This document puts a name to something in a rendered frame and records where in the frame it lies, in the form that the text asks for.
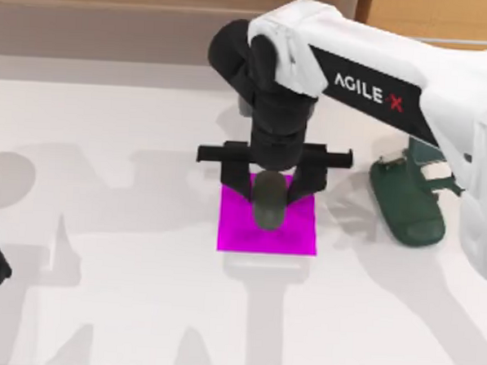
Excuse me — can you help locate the brown wooden cabinet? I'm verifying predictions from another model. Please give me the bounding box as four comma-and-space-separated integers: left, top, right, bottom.
0, 0, 360, 77

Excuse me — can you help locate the dark green stapler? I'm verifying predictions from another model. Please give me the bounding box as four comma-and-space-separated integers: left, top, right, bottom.
365, 134, 469, 251

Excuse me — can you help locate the dark grey computer mouse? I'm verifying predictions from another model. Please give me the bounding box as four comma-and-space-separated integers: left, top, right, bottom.
250, 170, 290, 232

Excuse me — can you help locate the flat magenta square mat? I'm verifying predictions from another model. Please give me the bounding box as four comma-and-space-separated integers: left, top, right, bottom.
216, 171, 324, 257

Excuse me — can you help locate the light wooden cupboard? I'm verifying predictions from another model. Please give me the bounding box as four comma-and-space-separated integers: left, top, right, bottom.
354, 0, 487, 52

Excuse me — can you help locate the long metal handle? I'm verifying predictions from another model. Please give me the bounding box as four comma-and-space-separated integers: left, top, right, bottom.
412, 35, 487, 47

